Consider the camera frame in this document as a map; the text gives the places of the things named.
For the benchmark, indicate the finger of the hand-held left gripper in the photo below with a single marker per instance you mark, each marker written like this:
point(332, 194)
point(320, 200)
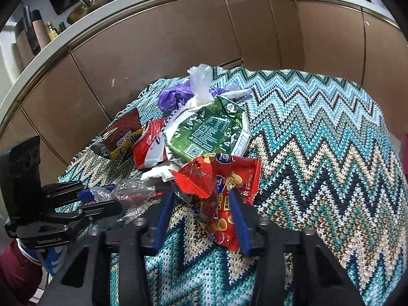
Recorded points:
point(102, 209)
point(87, 193)

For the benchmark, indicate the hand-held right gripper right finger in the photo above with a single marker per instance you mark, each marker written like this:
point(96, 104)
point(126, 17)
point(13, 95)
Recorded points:
point(239, 226)

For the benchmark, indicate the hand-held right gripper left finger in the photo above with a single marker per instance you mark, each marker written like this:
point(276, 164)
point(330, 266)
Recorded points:
point(163, 218)

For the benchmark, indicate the clear plastic wrapper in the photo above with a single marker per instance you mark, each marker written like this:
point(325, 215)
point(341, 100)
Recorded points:
point(127, 192)

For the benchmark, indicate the white wrapper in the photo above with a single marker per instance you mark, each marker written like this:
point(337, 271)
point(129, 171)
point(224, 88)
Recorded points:
point(156, 172)

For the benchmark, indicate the red chip packet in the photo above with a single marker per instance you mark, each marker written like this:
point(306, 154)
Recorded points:
point(216, 178)

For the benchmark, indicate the dark brown snack packet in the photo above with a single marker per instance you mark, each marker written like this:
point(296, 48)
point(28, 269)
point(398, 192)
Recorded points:
point(121, 134)

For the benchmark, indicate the red and white snack packet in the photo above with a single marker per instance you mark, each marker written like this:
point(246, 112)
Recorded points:
point(148, 146)

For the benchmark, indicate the green snack packet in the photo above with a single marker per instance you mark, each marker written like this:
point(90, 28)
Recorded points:
point(204, 130)

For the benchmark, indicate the person's left forearm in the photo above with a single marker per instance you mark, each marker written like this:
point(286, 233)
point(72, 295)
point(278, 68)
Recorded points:
point(16, 271)

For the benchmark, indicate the person's left hand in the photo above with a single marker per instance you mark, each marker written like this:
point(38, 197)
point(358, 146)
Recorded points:
point(47, 258)

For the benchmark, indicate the zigzag knitted blanket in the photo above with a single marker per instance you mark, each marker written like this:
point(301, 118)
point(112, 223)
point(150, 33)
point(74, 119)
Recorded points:
point(318, 153)

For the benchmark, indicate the purple plastic bag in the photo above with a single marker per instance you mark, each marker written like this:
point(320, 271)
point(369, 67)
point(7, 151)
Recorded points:
point(173, 97)

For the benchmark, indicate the white translucent plastic bag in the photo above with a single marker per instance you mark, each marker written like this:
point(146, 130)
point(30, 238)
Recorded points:
point(199, 83)

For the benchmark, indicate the pink thermos bottle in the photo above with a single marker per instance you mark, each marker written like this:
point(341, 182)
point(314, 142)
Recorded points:
point(41, 32)

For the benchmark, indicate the yellow oil bottle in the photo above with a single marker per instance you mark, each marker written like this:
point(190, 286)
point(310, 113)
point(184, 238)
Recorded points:
point(52, 30)

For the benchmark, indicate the green bottle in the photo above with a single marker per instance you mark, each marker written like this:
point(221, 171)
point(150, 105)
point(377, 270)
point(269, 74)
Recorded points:
point(62, 26)

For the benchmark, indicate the brown kitchen base cabinet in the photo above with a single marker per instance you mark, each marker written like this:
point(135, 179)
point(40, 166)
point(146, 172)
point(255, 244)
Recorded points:
point(159, 47)

